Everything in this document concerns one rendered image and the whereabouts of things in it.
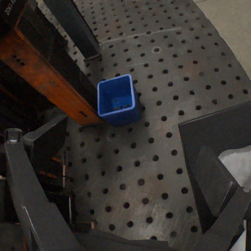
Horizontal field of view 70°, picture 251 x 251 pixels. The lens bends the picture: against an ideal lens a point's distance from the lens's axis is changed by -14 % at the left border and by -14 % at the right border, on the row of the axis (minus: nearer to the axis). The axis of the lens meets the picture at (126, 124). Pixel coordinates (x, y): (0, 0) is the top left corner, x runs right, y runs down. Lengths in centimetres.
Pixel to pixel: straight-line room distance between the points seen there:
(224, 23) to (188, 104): 140
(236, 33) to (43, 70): 162
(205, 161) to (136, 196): 36
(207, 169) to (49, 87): 38
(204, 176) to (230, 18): 185
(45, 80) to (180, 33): 51
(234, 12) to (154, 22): 134
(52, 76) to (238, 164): 37
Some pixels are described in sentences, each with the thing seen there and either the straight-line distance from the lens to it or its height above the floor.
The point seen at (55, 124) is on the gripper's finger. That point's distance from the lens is 17.
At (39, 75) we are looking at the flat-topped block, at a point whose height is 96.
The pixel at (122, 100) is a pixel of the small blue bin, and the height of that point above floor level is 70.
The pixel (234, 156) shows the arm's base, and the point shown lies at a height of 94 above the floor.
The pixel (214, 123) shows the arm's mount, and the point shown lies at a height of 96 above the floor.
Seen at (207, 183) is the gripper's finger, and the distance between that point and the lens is 17.
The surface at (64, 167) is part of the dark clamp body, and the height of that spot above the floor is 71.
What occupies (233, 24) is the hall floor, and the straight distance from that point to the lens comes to 191.
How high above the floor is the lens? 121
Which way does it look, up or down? 61 degrees down
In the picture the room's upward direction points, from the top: 39 degrees counter-clockwise
